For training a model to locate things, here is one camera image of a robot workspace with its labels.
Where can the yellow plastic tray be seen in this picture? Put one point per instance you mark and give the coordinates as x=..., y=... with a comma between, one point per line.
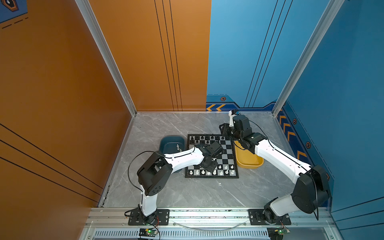
x=245, y=159

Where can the right green circuit board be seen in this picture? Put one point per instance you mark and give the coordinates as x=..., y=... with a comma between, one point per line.
x=281, y=232

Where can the left green circuit board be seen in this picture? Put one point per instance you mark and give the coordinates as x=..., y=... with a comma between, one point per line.
x=148, y=233

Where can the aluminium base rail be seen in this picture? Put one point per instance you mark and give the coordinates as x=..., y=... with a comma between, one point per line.
x=224, y=217

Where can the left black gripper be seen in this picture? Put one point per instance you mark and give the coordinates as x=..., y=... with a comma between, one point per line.
x=213, y=167

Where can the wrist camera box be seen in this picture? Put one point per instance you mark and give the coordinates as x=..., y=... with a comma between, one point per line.
x=215, y=149
x=232, y=114

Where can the black and white chessboard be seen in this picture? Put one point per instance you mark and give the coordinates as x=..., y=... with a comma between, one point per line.
x=227, y=165

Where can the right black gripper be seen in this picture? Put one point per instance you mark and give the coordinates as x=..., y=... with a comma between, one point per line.
x=225, y=126

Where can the teal plastic tray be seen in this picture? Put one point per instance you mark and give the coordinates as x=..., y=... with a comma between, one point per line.
x=172, y=144

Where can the green circuit board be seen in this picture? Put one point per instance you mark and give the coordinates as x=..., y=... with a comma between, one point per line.
x=281, y=232
x=148, y=233

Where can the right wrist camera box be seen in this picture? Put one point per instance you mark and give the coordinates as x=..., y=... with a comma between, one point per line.
x=232, y=114

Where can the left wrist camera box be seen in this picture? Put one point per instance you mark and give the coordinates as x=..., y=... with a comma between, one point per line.
x=215, y=149

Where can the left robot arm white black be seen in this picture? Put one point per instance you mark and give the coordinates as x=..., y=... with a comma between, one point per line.
x=156, y=171

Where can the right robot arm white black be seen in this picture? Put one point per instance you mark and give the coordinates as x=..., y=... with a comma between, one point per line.
x=312, y=187

